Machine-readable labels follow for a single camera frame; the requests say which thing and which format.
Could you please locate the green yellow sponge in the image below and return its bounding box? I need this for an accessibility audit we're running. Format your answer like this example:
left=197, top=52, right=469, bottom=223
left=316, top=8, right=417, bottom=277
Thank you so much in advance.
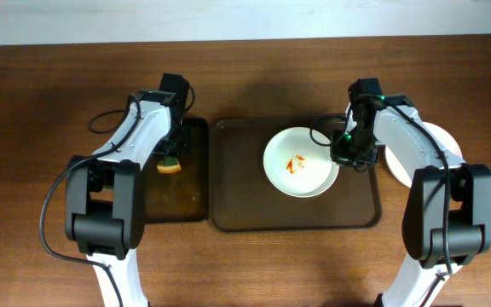
left=156, top=156, right=182, bottom=174

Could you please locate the cream plate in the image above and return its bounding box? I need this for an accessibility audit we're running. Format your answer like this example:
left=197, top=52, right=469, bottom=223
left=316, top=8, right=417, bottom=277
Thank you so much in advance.
left=263, top=127, right=339, bottom=198

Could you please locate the pink-white plate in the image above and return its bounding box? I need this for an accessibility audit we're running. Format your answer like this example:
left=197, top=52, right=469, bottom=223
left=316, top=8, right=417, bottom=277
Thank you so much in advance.
left=384, top=122, right=463, bottom=188

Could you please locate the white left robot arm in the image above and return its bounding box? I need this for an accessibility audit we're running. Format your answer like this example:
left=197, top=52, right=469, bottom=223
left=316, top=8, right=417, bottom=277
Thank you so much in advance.
left=65, top=72, right=192, bottom=306

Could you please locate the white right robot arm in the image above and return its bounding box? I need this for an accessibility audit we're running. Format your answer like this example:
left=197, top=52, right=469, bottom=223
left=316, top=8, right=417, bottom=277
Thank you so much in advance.
left=330, top=78, right=491, bottom=307

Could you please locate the small black tray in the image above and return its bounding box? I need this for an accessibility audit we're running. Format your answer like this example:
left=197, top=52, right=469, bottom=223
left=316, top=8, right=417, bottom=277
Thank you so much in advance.
left=142, top=118, right=209, bottom=224

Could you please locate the large brown serving tray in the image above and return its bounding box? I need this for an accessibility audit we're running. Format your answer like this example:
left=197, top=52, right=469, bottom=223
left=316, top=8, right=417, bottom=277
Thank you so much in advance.
left=209, top=117, right=382, bottom=232

